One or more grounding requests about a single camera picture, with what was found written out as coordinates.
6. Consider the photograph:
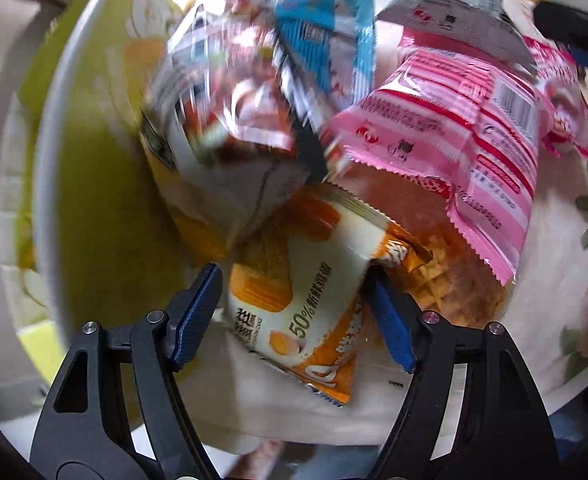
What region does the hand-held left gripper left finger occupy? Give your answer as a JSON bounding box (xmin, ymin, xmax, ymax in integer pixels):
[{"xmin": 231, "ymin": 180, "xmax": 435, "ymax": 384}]
[{"xmin": 28, "ymin": 262, "xmax": 223, "ymax": 480}]

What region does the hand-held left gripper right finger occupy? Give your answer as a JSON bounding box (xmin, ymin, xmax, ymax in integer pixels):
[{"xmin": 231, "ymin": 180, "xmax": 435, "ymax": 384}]
[{"xmin": 366, "ymin": 270, "xmax": 560, "ymax": 480}]

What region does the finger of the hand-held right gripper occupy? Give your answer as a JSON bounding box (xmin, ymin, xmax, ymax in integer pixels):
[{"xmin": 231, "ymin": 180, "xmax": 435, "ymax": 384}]
[{"xmin": 533, "ymin": 0, "xmax": 588, "ymax": 81}]

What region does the orange white cake packet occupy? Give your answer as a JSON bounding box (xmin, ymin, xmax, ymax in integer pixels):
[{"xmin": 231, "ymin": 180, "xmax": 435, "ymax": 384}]
[{"xmin": 223, "ymin": 182, "xmax": 433, "ymax": 407}]

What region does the yellow-green cardboard box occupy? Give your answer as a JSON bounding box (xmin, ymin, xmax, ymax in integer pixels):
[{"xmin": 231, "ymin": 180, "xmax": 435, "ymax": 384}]
[{"xmin": 0, "ymin": 0, "xmax": 235, "ymax": 427}]

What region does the small pink snack packet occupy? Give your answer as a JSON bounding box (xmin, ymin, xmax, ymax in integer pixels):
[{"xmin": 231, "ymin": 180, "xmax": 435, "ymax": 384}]
[{"xmin": 520, "ymin": 35, "xmax": 588, "ymax": 167}]

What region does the grey snack packet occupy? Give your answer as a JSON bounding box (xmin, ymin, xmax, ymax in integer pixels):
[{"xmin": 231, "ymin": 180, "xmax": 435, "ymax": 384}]
[{"xmin": 376, "ymin": 0, "xmax": 538, "ymax": 77}]

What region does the white grey chips bag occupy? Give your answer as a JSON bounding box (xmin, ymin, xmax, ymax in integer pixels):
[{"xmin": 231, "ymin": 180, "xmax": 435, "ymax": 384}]
[{"xmin": 141, "ymin": 60, "xmax": 321, "ymax": 262}]

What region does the pink striped waffle packet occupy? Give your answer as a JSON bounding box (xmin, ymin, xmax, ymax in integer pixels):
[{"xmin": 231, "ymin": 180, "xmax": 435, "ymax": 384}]
[{"xmin": 323, "ymin": 25, "xmax": 543, "ymax": 322}]

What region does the blue snack packet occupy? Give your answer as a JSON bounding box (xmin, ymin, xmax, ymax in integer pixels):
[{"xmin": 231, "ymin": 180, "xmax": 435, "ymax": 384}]
[{"xmin": 253, "ymin": 0, "xmax": 378, "ymax": 132}]

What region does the red white snack packet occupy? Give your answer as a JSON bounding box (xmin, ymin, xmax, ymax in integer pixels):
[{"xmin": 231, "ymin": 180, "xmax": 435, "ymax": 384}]
[{"xmin": 166, "ymin": 0, "xmax": 297, "ymax": 153}]

